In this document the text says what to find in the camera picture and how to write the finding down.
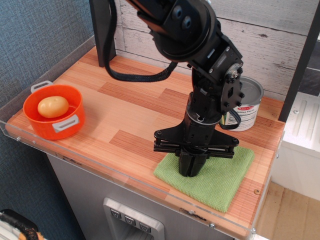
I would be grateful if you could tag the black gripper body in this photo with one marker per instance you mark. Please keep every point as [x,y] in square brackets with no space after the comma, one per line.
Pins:
[194,139]

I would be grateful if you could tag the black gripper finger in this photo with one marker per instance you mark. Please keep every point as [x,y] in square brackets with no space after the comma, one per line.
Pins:
[185,163]
[196,164]

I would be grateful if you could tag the green cloth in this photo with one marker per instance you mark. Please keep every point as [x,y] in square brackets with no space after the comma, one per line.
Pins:
[217,182]

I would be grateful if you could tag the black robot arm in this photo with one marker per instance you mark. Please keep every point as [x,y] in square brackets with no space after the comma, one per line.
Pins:
[188,31]

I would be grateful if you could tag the toy corn can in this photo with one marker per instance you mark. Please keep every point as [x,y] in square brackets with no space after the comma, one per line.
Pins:
[248,111]

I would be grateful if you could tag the silver dispenser panel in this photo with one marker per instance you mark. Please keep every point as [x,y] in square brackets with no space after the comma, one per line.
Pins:
[126,223]

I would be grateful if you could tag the clear acrylic table guard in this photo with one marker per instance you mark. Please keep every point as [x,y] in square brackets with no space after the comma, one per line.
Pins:
[122,169]

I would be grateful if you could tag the grey toy fridge cabinet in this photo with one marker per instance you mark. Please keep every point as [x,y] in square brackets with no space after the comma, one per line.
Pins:
[85,192]

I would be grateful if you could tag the white toy sink unit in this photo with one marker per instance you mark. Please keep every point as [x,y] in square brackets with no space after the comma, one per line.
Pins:
[297,163]

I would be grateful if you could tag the orange toy pot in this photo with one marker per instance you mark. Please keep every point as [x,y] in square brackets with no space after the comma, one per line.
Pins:
[59,127]

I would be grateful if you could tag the yellow toy potato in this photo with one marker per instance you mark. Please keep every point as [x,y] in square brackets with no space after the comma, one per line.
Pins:
[53,106]

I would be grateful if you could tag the orange object bottom left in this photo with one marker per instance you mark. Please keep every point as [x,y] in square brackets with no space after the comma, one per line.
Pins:
[31,235]

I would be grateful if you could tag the dark right vertical post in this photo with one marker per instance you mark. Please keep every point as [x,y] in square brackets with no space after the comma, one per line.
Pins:
[305,56]

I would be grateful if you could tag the dark grey vertical post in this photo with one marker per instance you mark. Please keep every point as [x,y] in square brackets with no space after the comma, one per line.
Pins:
[101,18]

